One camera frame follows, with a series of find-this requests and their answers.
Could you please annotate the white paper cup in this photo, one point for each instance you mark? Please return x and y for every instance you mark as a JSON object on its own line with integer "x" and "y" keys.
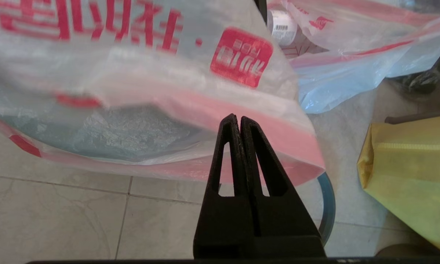
{"x": 283, "y": 27}

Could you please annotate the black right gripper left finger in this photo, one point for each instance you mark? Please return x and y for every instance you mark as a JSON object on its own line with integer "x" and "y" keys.
{"x": 223, "y": 220}

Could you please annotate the yellow plastic bag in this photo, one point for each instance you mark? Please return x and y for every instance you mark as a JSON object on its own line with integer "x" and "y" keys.
{"x": 414, "y": 176}

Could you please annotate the black tangled item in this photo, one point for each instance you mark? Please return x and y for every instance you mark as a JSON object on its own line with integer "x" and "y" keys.
{"x": 421, "y": 80}

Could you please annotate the white bag with red print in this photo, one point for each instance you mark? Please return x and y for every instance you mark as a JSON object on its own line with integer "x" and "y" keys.
{"x": 131, "y": 73}

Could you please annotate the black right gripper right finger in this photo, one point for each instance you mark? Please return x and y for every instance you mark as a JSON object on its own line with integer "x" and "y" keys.
{"x": 286, "y": 216}

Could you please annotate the white red bag with rubbish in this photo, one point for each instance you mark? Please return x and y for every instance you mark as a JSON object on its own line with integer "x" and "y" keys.
{"x": 352, "y": 77}

